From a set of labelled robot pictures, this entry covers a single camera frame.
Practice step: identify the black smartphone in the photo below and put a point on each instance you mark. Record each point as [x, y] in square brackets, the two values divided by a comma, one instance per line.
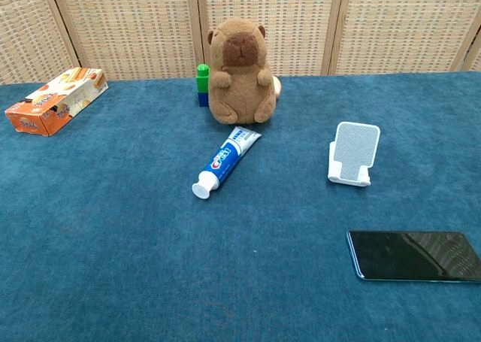
[406, 255]

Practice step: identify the blue white toothpaste tube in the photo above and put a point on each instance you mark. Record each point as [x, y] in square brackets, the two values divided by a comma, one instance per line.
[225, 161]

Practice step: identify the white phone stand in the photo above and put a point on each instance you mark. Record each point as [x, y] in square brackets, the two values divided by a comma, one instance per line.
[355, 148]

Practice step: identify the brown capybara plush toy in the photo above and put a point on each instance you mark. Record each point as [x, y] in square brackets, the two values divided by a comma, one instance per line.
[240, 90]

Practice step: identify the blue toy building block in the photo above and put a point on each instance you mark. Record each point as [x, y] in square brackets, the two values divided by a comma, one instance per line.
[203, 99]

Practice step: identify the green toy building block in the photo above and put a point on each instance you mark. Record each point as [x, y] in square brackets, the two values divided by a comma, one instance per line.
[202, 77]

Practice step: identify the blue velvet table cloth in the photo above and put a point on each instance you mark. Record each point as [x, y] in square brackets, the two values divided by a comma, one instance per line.
[150, 244]

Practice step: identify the woven rattan folding screen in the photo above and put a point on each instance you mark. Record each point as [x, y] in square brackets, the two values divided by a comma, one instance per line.
[131, 26]

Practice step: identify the orange biscuit box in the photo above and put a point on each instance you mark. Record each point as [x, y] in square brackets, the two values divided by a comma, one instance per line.
[52, 105]

